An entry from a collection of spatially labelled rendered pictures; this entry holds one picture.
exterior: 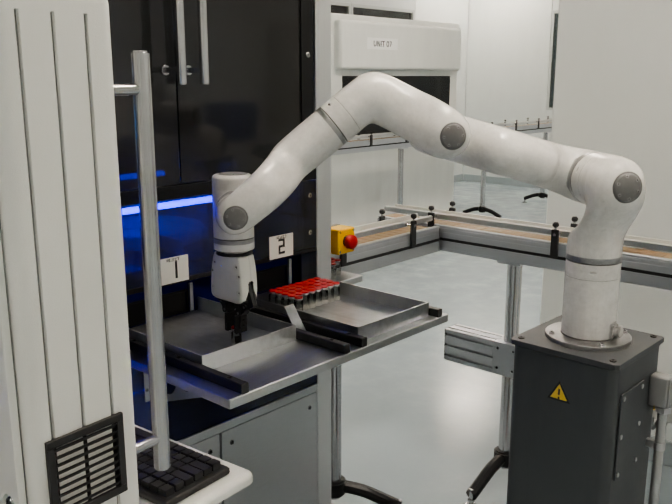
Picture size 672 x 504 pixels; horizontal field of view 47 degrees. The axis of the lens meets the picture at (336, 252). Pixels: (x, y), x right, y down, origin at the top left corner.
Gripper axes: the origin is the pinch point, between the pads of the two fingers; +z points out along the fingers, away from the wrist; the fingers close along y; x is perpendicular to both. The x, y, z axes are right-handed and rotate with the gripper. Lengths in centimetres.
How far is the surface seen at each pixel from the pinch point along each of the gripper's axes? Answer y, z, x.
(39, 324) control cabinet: 35, -22, -61
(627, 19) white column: 4, -71, 184
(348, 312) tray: 1.5, 5.7, 34.8
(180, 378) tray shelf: 5.1, 5.9, -18.6
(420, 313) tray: 17.5, 4.2, 42.6
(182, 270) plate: -20.0, -7.3, 1.5
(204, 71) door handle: -15, -52, 5
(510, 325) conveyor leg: -4, 33, 126
